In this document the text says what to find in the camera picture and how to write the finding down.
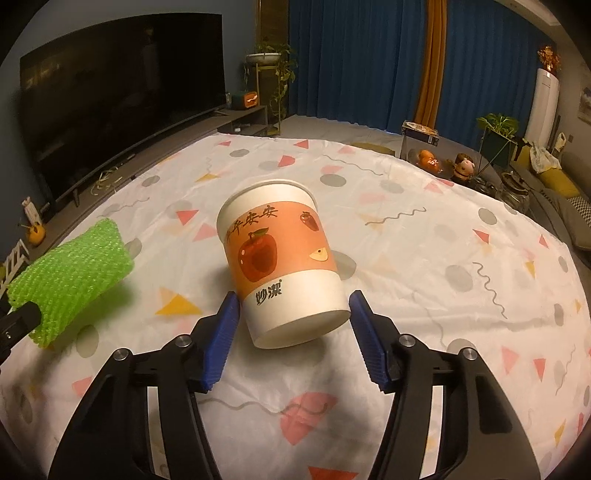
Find blue curtain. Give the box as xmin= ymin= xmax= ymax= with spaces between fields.
xmin=290 ymin=1 xmax=551 ymax=147

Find far yellow cushion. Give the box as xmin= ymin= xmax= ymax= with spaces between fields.
xmin=538 ymin=168 xmax=581 ymax=199

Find green foam net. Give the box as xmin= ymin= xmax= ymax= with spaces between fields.
xmin=7 ymin=218 xmax=134 ymax=348

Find patterned white tablecloth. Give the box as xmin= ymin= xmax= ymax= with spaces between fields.
xmin=1 ymin=134 xmax=590 ymax=479

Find grey sectional sofa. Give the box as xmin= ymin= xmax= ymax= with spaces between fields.
xmin=512 ymin=144 xmax=590 ymax=252

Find potted green plant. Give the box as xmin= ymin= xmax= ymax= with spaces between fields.
xmin=476 ymin=113 xmax=520 ymax=169

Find white apple paper cup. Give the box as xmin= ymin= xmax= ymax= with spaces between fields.
xmin=216 ymin=179 xmax=351 ymax=349

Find black television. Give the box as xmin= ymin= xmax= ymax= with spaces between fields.
xmin=19 ymin=13 xmax=225 ymax=203

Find red flower decoration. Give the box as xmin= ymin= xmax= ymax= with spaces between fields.
xmin=538 ymin=45 xmax=561 ymax=75

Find plant on stand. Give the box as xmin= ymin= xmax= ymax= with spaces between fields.
xmin=243 ymin=42 xmax=297 ymax=137

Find white standing air conditioner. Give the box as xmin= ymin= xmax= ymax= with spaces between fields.
xmin=524 ymin=68 xmax=560 ymax=147

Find orange curtain strip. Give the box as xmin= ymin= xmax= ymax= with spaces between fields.
xmin=415 ymin=0 xmax=448 ymax=129

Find left small painting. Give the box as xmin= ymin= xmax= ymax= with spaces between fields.
xmin=577 ymin=87 xmax=591 ymax=124

